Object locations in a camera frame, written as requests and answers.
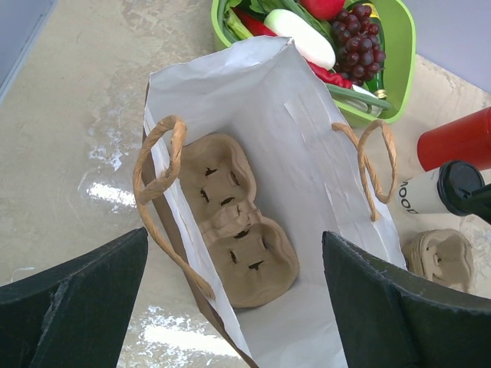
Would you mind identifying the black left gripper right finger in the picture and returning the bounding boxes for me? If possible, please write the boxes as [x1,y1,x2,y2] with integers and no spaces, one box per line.
[322,232,490,367]

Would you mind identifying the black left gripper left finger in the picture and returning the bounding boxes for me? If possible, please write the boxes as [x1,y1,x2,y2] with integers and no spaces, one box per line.
[1,228,148,367]

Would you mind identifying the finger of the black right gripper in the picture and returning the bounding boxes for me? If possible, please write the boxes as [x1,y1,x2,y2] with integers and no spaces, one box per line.
[462,184,491,225]

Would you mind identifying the black coffee cup lid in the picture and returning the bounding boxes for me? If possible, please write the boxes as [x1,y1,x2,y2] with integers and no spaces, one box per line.
[437,160,485,216]

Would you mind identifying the brown pulp cup carrier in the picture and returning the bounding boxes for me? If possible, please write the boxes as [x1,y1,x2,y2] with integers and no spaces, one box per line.
[179,133,300,308]
[402,228,474,293]

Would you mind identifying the brown paper takeout bag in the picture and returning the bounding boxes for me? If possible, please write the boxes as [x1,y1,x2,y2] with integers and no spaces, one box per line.
[133,37,404,367]

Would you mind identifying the white paper coffee cup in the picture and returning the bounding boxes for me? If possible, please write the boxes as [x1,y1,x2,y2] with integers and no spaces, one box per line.
[394,169,449,215]

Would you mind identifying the red straw holder cup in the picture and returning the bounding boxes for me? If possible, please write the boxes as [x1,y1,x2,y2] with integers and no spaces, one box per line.
[417,107,490,172]

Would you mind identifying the purple toy grapes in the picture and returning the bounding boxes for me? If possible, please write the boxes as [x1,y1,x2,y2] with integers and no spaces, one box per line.
[331,1,386,86]

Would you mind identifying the green plastic produce bin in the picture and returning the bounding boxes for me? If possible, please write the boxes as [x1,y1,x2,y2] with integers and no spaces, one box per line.
[210,0,417,127]

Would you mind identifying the red toy chili pepper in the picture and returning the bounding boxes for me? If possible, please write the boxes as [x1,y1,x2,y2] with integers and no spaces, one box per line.
[232,8,352,89]

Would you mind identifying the white toy radish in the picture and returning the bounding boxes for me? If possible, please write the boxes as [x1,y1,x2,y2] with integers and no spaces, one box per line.
[264,9,336,70]

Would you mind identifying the red toy apple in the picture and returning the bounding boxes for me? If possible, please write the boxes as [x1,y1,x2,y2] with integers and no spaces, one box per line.
[300,0,345,21]

